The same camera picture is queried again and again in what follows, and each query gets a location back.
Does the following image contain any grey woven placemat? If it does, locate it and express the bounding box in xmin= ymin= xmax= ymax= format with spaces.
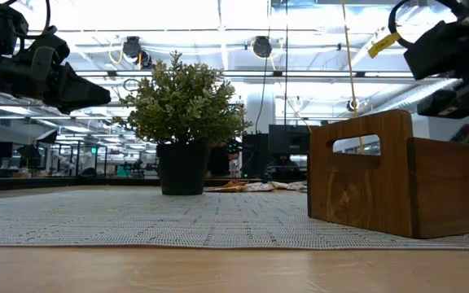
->
xmin=0 ymin=186 xmax=469 ymax=250

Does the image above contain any wooden compartment box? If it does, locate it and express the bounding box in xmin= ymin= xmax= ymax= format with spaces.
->
xmin=306 ymin=108 xmax=469 ymax=240

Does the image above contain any black aluminium table frame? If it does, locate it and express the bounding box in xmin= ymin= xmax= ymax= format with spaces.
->
xmin=0 ymin=176 xmax=268 ymax=193

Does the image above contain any black cabinet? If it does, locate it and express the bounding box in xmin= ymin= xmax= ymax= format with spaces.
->
xmin=241 ymin=133 xmax=270 ymax=179

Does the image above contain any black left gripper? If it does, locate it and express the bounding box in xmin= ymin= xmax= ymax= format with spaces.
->
xmin=12 ymin=46 xmax=112 ymax=116

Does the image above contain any yellow hanging cable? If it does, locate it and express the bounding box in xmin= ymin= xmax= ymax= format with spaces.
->
xmin=340 ymin=0 xmax=366 ymax=155

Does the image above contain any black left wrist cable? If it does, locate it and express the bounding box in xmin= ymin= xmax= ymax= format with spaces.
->
xmin=2 ymin=0 xmax=53 ymax=41

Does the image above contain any green artificial plant black pot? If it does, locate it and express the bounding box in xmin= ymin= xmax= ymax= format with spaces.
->
xmin=111 ymin=50 xmax=254 ymax=196

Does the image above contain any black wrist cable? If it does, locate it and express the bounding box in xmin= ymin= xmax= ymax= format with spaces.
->
xmin=2 ymin=0 xmax=53 ymax=41
xmin=388 ymin=0 xmax=463 ymax=50

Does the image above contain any person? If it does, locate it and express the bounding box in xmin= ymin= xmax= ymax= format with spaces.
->
xmin=208 ymin=140 xmax=240 ymax=178
xmin=267 ymin=152 xmax=308 ymax=181

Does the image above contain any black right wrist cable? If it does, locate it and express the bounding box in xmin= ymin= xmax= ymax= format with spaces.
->
xmin=388 ymin=0 xmax=463 ymax=50

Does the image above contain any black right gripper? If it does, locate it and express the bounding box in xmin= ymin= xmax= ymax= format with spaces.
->
xmin=416 ymin=79 xmax=469 ymax=138

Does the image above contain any black hanging cable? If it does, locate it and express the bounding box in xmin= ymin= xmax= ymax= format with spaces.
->
xmin=283 ymin=0 xmax=290 ymax=128

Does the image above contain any yellow cable tag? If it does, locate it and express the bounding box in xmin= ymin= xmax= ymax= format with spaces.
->
xmin=367 ymin=32 xmax=402 ymax=59

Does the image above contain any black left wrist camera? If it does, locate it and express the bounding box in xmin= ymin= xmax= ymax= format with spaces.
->
xmin=16 ymin=24 xmax=72 ymax=65

